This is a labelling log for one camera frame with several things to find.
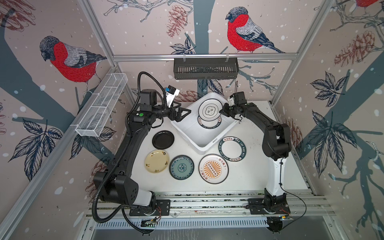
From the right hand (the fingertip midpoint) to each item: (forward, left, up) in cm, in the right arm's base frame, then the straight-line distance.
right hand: (219, 112), depth 99 cm
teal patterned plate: (-34, +23, -13) cm, 43 cm away
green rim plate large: (-20, -9, -14) cm, 26 cm away
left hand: (-19, +19, +23) cm, 35 cm away
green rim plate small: (-3, +6, -10) cm, 13 cm away
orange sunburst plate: (-34, +4, -13) cm, 37 cm away
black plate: (-17, +37, -10) cm, 42 cm away
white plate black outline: (+4, +7, -2) cm, 8 cm away
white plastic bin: (-5, +21, -13) cm, 25 cm away
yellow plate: (-31, +38, -11) cm, 51 cm away
